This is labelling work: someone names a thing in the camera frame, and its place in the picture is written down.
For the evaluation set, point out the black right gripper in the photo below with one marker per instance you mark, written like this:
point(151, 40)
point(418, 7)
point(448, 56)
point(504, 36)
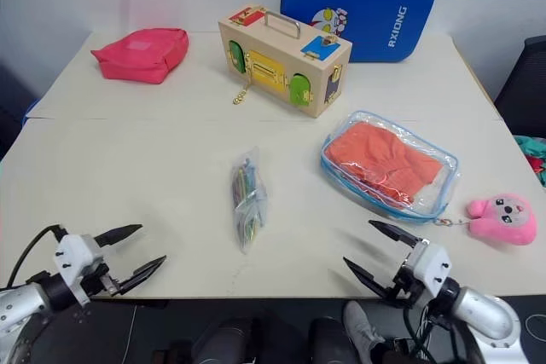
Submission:
point(403, 283)

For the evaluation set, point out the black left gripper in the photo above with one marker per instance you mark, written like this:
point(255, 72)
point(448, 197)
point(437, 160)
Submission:
point(101, 282)

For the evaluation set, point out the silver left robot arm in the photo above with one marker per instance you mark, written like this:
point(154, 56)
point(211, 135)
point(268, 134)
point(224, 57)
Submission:
point(19, 302)

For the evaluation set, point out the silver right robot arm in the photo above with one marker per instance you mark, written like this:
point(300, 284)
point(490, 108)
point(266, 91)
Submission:
point(478, 308)

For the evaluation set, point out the clear pouch with orange cloth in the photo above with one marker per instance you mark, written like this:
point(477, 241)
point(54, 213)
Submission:
point(390, 168)

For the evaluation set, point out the orange cloth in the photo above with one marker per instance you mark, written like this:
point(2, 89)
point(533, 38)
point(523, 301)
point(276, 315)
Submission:
point(381, 159)

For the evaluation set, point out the clear bag of colourful items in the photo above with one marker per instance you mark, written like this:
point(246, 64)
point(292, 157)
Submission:
point(249, 204)

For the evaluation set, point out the grey sneaker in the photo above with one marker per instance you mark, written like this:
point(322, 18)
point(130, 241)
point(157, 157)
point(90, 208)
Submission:
point(362, 330)

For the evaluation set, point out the dark rounded robot knee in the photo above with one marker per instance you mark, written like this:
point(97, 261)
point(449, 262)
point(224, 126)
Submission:
point(330, 340)
point(226, 340)

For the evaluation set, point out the colourful cloth pile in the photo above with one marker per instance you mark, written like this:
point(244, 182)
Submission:
point(533, 155)

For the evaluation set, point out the pink fabric pouch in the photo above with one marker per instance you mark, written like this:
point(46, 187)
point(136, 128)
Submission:
point(141, 55)

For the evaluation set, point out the wooden lock box toy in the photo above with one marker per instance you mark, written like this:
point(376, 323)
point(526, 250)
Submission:
point(283, 63)

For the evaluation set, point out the black office chair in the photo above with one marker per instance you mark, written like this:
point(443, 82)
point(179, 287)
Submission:
point(522, 82)

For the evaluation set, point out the blue hard shell case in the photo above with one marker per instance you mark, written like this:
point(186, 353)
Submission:
point(362, 14)

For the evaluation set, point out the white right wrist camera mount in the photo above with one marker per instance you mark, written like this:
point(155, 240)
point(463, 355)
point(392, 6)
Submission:
point(426, 262)

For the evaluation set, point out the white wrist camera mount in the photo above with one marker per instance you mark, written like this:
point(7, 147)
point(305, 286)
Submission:
point(73, 256)
point(426, 262)

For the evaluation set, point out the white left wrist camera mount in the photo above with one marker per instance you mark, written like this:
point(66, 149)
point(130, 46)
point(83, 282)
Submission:
point(73, 256)

